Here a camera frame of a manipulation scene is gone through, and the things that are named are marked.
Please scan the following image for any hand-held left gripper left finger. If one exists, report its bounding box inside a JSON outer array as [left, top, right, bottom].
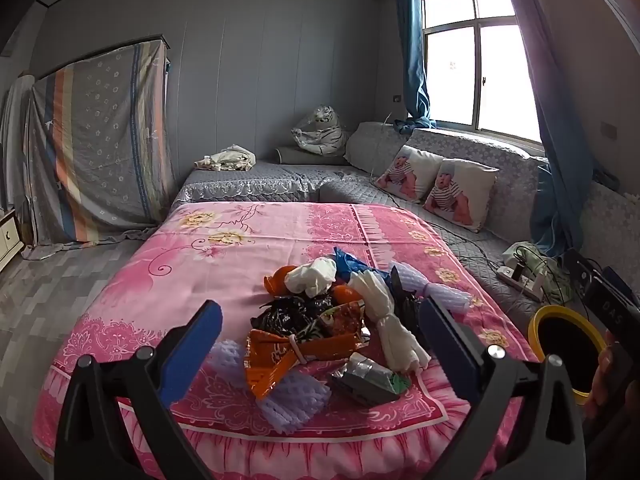
[[54, 300, 223, 480]]

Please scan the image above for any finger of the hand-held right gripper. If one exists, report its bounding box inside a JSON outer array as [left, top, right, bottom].
[[564, 248, 603, 293]]

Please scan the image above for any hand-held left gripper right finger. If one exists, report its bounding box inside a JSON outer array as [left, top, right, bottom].
[[417, 295, 587, 480]]

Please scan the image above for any long white tissue bundle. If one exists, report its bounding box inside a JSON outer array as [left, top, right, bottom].
[[347, 269, 431, 376]]

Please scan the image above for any yellow rimmed black trash bin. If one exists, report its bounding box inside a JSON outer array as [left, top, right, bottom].
[[529, 305, 608, 406]]

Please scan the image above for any black plastic bag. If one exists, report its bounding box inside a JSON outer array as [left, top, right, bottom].
[[390, 265, 426, 351], [250, 295, 346, 343]]

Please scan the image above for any person's right hand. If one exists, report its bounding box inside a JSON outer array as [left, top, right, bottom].
[[585, 332, 619, 419]]

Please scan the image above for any light green cloth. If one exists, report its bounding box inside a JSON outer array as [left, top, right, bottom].
[[502, 241, 573, 303]]

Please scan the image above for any purple foam fruit net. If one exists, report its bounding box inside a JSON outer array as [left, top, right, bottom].
[[400, 265, 473, 311], [209, 340, 246, 373], [257, 375, 333, 436]]

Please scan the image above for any white power strip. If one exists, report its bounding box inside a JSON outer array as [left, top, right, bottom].
[[496, 264, 546, 303]]

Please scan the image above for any pink floral blanket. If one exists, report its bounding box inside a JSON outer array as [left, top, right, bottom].
[[31, 202, 543, 480]]

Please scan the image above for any orange snack wrapper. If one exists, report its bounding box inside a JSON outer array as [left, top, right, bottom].
[[243, 302, 371, 401]]

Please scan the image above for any silver green packet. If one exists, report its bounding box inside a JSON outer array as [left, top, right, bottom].
[[327, 352, 412, 406]]

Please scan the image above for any blue plastic bag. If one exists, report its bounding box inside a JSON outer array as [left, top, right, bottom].
[[334, 247, 391, 281]]

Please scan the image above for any long blue curtain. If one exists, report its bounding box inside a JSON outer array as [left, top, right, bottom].
[[497, 0, 596, 261]]

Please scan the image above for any short white tissue bundle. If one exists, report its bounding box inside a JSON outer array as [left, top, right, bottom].
[[285, 256, 338, 298]]

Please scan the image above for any baby print pillow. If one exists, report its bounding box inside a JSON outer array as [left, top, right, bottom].
[[422, 157, 501, 233], [374, 144, 443, 203]]

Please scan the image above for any grey quilted corner sofa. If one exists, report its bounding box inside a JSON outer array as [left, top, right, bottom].
[[167, 121, 640, 333]]

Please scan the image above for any crumpled cream cloth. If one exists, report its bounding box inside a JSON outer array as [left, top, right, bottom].
[[194, 145, 257, 172]]

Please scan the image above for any white cabinet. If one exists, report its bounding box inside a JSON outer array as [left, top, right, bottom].
[[0, 207, 26, 273]]

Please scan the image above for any grey bolster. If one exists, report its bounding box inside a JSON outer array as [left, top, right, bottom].
[[274, 146, 348, 166]]

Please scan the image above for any window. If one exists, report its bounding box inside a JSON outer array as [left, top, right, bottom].
[[420, 0, 546, 143]]

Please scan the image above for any white tiger plush toy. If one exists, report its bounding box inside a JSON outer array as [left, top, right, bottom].
[[291, 105, 350, 156]]

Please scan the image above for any short blue curtain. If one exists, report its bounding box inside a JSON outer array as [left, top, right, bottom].
[[392, 0, 437, 135]]

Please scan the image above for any black cable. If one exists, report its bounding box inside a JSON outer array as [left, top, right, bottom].
[[540, 252, 607, 307]]

